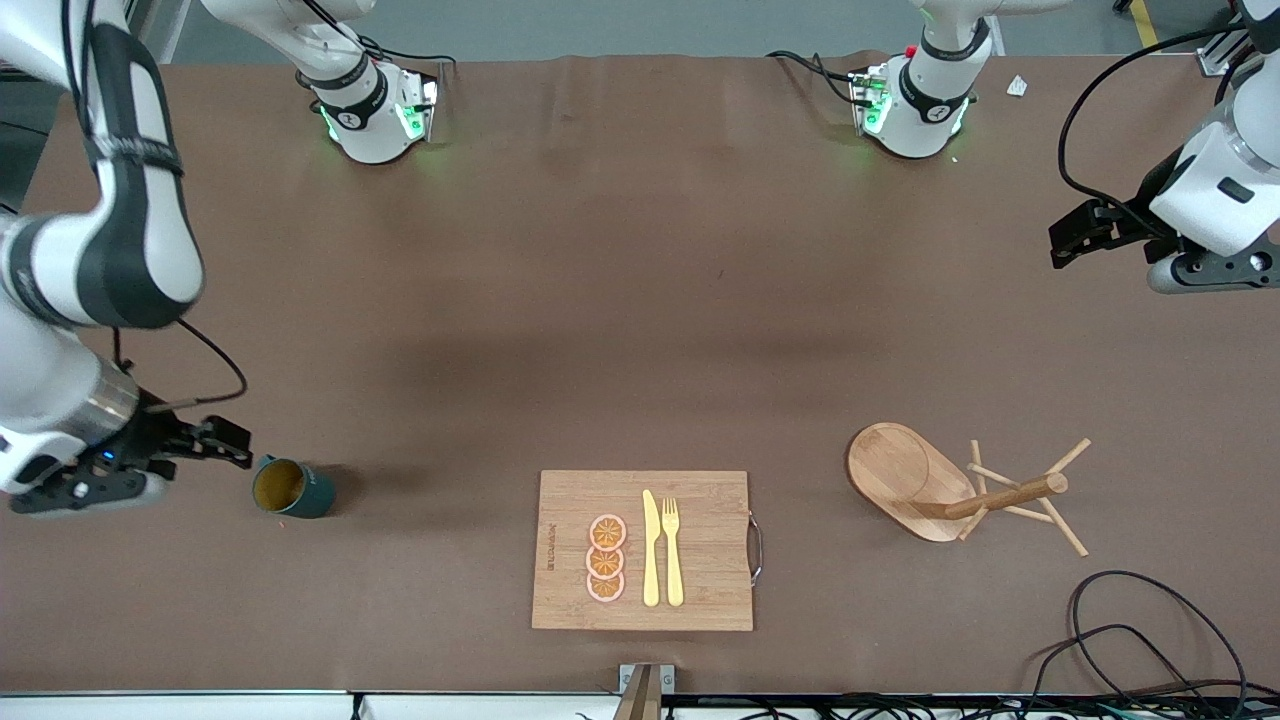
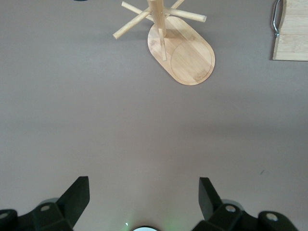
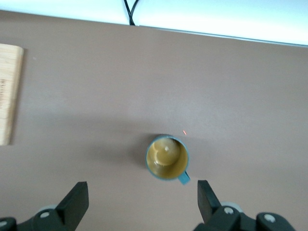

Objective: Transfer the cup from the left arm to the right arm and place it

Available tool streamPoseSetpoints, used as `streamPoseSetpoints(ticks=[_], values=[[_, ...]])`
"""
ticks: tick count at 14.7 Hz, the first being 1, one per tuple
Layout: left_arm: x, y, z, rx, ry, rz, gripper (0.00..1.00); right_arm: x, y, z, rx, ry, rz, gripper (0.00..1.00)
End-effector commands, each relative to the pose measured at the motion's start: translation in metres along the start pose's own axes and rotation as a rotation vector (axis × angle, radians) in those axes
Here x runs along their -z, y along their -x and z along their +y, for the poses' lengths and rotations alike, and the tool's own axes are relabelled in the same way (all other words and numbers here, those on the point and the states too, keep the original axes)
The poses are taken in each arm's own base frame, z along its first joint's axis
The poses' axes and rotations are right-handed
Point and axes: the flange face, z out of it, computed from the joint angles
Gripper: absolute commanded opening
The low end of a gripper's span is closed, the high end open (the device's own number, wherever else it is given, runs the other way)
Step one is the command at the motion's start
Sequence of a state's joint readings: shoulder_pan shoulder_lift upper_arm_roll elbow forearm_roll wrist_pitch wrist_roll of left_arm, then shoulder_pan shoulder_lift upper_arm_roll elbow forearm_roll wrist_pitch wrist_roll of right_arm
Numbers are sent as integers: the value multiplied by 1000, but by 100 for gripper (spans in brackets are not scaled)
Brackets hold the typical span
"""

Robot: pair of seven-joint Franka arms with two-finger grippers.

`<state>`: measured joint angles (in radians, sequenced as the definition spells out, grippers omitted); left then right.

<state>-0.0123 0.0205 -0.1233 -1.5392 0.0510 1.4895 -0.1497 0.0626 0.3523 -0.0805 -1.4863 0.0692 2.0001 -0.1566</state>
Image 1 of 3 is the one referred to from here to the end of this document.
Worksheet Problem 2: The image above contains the dark teal ribbed mug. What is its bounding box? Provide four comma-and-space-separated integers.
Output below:
252, 455, 338, 520

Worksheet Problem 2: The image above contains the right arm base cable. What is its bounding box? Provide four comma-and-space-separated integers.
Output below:
355, 38, 456, 71

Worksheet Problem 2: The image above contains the aluminium frame profile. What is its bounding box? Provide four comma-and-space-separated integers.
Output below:
1198, 20, 1251, 77

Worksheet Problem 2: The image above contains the brown table mat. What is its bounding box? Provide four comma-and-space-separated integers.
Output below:
0, 50, 1280, 696

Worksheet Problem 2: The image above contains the left arm base cable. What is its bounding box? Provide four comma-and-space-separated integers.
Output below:
768, 50, 863, 106

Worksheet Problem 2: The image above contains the yellow plastic fork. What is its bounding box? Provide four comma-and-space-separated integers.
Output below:
661, 497, 685, 608

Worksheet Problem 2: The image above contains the black looped floor cable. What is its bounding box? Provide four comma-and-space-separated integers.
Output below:
1069, 569, 1251, 720
1028, 624, 1216, 720

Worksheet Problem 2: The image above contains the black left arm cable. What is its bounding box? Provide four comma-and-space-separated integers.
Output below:
1058, 25, 1246, 211

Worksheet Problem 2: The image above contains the wooden mug tree stand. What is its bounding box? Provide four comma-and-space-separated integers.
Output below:
846, 422, 1093, 558

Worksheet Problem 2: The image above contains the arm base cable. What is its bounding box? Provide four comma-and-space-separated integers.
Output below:
355, 38, 456, 71
768, 50, 863, 106

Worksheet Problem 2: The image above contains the bamboo cutting board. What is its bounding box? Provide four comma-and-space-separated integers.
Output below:
531, 470, 764, 632

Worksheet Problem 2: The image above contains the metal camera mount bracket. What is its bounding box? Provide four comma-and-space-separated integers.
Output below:
612, 663, 676, 720

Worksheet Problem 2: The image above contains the yellow plastic knife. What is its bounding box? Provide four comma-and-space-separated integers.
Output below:
642, 489, 662, 608

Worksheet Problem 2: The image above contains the black cable bundle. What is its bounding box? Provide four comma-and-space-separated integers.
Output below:
575, 695, 1280, 720

